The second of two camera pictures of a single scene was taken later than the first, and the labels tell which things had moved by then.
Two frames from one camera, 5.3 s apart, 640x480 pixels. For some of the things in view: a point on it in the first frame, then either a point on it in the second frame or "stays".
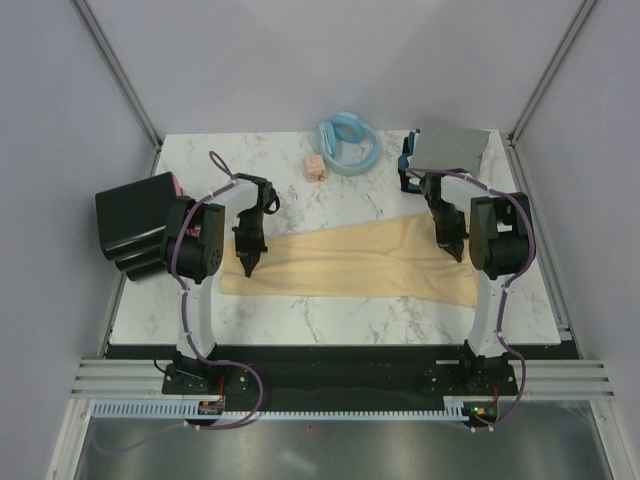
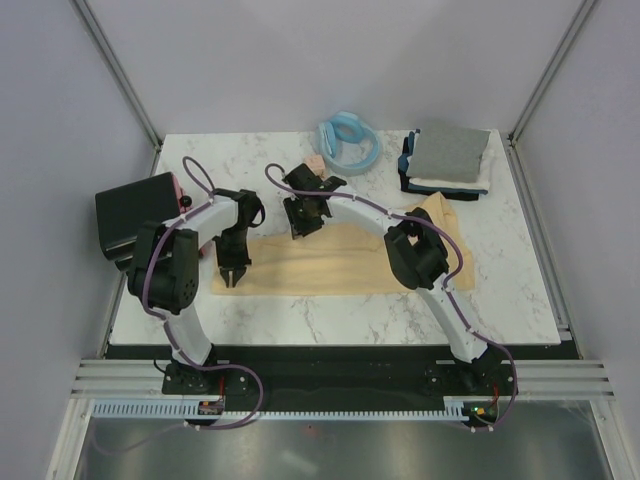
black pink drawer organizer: x=132 y=221 stays
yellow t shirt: x=397 y=260 stays
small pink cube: x=314 y=168 stays
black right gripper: x=455 y=240 → x=299 y=228
